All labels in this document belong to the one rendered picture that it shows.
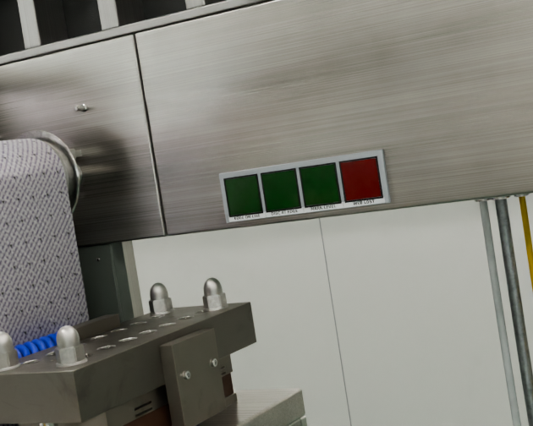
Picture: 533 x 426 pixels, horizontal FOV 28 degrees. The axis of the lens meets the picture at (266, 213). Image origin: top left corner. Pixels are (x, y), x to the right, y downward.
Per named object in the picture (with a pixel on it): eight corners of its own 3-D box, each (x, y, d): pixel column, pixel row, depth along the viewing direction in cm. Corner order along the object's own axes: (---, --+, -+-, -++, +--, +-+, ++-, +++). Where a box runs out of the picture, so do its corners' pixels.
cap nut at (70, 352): (49, 368, 123) (42, 330, 122) (69, 360, 126) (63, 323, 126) (74, 366, 121) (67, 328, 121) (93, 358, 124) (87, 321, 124)
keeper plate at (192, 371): (173, 431, 133) (158, 346, 132) (214, 408, 142) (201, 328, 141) (189, 431, 132) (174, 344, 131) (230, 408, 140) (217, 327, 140)
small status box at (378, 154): (225, 223, 148) (217, 173, 148) (228, 222, 149) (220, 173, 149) (389, 203, 136) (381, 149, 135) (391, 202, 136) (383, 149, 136)
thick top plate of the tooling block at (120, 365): (-22, 424, 126) (-31, 374, 126) (167, 346, 161) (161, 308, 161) (81, 423, 118) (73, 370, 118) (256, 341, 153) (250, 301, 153)
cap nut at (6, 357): (-17, 372, 127) (-23, 335, 126) (5, 364, 130) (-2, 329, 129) (6, 371, 125) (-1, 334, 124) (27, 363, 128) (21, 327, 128)
